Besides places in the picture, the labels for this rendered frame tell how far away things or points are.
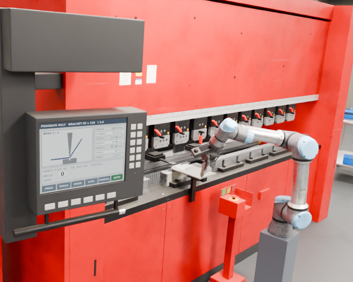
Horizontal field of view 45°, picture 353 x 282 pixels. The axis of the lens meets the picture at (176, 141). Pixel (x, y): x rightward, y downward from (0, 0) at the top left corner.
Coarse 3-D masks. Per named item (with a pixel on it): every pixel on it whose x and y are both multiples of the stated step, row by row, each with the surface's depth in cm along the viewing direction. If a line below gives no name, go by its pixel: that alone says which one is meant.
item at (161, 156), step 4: (152, 152) 319; (156, 152) 320; (148, 156) 315; (152, 156) 314; (156, 156) 314; (160, 156) 316; (164, 156) 319; (148, 160) 315; (152, 160) 312; (156, 160) 313; (160, 160) 313; (164, 160) 312
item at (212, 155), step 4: (212, 144) 218; (216, 148) 218; (220, 148) 223; (212, 152) 224; (216, 152) 225; (204, 156) 223; (208, 156) 222; (212, 156) 223; (216, 156) 224; (204, 160) 223; (212, 160) 228
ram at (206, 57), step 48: (144, 0) 243; (192, 0) 273; (144, 48) 251; (192, 48) 283; (240, 48) 324; (288, 48) 379; (144, 96) 259; (192, 96) 294; (240, 96) 338; (288, 96) 398
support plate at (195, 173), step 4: (184, 164) 306; (188, 164) 307; (172, 168) 295; (176, 168) 296; (196, 168) 299; (200, 168) 300; (180, 172) 290; (184, 172) 289; (188, 172) 289; (192, 172) 290; (196, 172) 291; (200, 172) 291; (208, 172) 293; (212, 172) 293; (192, 176) 284; (196, 176) 283; (200, 176) 283; (204, 176) 284; (208, 176) 287
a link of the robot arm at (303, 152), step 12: (288, 144) 236; (300, 144) 227; (312, 144) 227; (300, 156) 229; (312, 156) 228; (300, 168) 233; (300, 180) 234; (300, 192) 236; (288, 204) 242; (300, 204) 238; (288, 216) 243; (300, 216) 236; (300, 228) 240
